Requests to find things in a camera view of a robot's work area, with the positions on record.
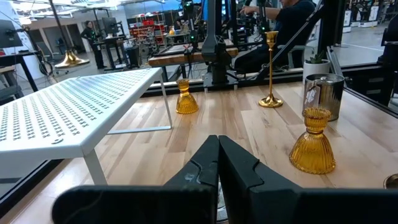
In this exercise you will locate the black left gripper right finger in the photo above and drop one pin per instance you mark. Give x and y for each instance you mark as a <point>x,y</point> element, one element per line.
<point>236,169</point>

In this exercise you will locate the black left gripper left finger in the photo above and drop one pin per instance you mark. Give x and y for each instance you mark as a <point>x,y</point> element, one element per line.
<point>205,169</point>

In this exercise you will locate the amber ribbed glass candle holder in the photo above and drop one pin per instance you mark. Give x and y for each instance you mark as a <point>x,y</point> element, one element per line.
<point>312,152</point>
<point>186,101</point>

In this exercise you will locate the tall gold candlestick holder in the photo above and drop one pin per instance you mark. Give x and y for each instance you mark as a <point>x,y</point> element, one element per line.
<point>270,102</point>

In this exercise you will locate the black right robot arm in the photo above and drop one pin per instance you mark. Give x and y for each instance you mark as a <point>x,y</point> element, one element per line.
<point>217,46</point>

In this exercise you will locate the background black robot arm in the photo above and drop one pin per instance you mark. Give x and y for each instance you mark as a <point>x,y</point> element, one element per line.
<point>191,25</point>

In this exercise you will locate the wooden workbench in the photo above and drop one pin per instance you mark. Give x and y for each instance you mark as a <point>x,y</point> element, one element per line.
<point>174,59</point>

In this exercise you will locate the white pot with succulent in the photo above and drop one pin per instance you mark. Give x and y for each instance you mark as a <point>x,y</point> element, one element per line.
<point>315,69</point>

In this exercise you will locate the grey chair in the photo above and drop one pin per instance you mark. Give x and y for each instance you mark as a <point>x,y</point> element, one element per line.
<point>292,49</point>

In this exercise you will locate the red parts shelving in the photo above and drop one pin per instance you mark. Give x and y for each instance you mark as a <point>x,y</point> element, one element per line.
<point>146,29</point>

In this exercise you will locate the white perforated metal shelf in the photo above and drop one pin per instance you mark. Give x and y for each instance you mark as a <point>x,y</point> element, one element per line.
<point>62,109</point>

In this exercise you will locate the person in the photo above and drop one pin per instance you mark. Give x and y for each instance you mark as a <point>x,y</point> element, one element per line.
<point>91,40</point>
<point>292,21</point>

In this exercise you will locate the black computer monitor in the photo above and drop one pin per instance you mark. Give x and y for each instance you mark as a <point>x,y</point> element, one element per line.
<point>110,25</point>
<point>7,35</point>

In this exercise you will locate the black desk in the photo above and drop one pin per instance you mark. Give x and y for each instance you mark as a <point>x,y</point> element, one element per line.
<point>18,57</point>

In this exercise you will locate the black aluminium table frame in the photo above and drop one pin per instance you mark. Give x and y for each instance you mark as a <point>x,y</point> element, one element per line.
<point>161,88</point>

